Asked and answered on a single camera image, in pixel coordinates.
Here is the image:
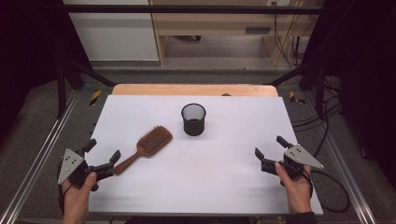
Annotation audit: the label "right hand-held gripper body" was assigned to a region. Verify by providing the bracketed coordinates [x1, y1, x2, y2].
[276, 144, 325, 181]

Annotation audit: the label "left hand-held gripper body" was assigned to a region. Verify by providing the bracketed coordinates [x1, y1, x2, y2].
[57, 147, 94, 189]

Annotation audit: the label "brown wooden hairbrush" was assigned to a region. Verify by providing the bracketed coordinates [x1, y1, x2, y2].
[113, 125, 174, 175]

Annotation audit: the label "black mesh pen cup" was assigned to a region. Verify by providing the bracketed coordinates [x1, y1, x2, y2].
[180, 103, 207, 137]

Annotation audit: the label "person's left hand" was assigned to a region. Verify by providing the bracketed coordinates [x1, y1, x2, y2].
[62, 171, 98, 216]

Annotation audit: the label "person's right hand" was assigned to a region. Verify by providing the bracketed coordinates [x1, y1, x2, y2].
[274, 161, 314, 216]

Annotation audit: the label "yellow black tape strip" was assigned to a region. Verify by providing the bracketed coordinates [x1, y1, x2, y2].
[89, 90, 103, 106]
[289, 91, 306, 105]

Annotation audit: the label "white table cover sheet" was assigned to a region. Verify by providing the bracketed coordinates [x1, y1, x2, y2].
[88, 94, 324, 217]

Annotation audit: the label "black curtain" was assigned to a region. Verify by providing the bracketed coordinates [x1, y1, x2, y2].
[300, 0, 396, 183]
[0, 0, 94, 141]

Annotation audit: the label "white cabinet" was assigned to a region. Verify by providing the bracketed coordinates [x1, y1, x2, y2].
[63, 0, 160, 62]

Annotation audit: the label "grey desk label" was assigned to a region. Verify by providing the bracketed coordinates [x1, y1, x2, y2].
[245, 26, 272, 35]

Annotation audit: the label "light wooden desk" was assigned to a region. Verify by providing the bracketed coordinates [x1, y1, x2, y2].
[148, 0, 325, 67]

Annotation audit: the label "aluminium floor rail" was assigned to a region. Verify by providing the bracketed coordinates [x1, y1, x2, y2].
[302, 92, 378, 224]
[0, 89, 80, 224]

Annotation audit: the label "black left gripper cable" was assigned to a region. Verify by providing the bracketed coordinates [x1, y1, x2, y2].
[56, 161, 73, 217]

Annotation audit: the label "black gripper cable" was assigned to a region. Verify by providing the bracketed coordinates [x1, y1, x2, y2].
[306, 169, 351, 214]
[56, 161, 73, 217]

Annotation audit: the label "black floor cables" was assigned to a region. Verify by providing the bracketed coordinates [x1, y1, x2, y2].
[290, 78, 344, 158]

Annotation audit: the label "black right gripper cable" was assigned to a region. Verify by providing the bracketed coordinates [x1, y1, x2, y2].
[306, 169, 351, 214]

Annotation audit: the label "black frame strut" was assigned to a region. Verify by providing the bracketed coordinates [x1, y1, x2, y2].
[263, 60, 329, 117]
[56, 57, 118, 119]

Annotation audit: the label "hanging cable bundle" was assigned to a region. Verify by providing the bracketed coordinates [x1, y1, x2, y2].
[272, 0, 316, 70]

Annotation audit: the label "black horizontal frame bar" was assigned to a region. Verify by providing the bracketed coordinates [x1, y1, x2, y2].
[62, 4, 325, 15]

